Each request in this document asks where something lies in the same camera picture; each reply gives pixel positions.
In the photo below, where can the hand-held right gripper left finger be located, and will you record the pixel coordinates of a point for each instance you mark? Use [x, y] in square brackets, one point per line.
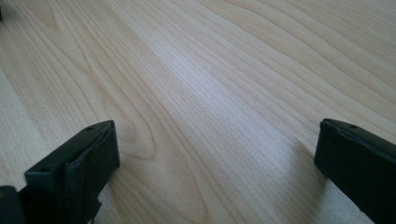
[71, 174]

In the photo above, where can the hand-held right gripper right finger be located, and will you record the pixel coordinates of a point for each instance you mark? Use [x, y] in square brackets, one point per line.
[361, 168]

